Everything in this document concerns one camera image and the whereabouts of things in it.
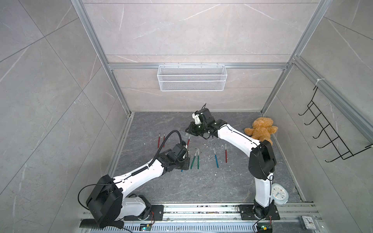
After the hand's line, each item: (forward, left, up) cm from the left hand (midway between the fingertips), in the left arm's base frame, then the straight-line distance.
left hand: (189, 160), depth 83 cm
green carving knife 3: (+4, -6, -9) cm, 12 cm away
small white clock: (-31, -56, -7) cm, 65 cm away
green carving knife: (+8, +1, -7) cm, 11 cm away
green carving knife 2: (+5, -2, -9) cm, 11 cm away
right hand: (+16, +1, +8) cm, 17 cm away
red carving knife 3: (+9, -25, -10) cm, 28 cm away
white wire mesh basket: (+53, -2, +20) cm, 57 cm away
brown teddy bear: (+22, -51, -1) cm, 56 cm away
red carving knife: (+21, +18, -9) cm, 29 cm away
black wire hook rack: (-4, -64, +24) cm, 69 cm away
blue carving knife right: (+2, -18, -10) cm, 21 cm away
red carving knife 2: (+18, 0, -9) cm, 20 cm away
